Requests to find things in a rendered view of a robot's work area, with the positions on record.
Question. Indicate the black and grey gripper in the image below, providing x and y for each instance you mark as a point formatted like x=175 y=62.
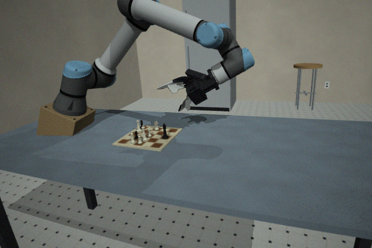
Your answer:
x=196 y=88

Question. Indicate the brown and cream chessboard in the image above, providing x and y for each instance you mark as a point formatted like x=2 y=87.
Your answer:
x=155 y=142

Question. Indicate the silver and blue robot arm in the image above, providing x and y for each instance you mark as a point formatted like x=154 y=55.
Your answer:
x=79 y=76

